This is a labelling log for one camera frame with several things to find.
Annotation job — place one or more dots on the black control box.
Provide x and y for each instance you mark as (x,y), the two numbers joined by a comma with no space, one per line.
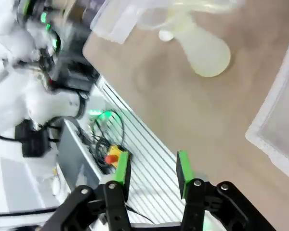
(77,67)

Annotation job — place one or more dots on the translucent plastic conical flask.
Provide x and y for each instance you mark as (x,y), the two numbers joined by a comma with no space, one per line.
(207,55)

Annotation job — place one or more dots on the ribbed aluminium table frame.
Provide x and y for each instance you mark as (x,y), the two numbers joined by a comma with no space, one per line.
(154,163)

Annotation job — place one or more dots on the white perforated plastic basket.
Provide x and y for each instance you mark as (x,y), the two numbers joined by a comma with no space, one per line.
(279,134)
(115,24)

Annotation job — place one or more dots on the white flask stopper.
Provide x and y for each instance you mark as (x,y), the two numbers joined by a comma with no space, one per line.
(165,35)

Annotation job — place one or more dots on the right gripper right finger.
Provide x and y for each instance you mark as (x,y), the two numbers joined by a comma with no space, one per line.
(184,168)

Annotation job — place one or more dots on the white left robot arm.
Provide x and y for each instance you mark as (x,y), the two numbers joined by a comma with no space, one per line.
(38,101)

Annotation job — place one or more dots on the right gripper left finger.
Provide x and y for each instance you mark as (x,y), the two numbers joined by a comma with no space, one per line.
(121,168)

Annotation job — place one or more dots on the yellow emergency stop button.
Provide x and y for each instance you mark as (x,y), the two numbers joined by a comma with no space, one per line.
(114,151)

